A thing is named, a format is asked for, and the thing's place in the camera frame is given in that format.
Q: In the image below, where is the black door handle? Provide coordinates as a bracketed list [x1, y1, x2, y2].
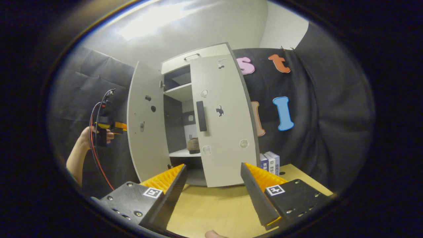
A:
[196, 100, 208, 132]

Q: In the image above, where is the white book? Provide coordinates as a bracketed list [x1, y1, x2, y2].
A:
[263, 152, 276, 175]

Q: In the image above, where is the black cable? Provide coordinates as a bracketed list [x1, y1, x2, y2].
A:
[95, 89, 116, 126]

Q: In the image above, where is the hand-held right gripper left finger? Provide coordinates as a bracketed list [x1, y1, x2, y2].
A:
[90, 164, 187, 232]

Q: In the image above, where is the white cabinet drawer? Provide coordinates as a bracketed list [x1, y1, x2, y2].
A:
[161, 43, 232, 75]

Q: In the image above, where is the white shoe cabinet door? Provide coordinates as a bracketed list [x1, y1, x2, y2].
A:
[127, 61, 172, 183]
[190, 54, 260, 188]

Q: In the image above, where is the brown fuzzy shoe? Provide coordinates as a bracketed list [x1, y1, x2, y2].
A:
[187, 138, 201, 155]

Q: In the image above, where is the blue-grey book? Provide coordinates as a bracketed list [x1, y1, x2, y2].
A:
[269, 151, 281, 176]

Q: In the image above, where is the white shoe cabinet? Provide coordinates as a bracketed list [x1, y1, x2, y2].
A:
[160, 42, 261, 187]

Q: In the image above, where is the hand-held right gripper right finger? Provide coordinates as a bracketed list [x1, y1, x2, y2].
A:
[240, 162, 332, 231]

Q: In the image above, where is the white cabinet shelf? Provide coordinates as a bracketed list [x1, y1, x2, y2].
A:
[164, 83, 193, 102]
[169, 148, 202, 158]

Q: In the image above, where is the red cable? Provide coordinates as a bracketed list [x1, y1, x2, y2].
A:
[89, 102, 115, 191]

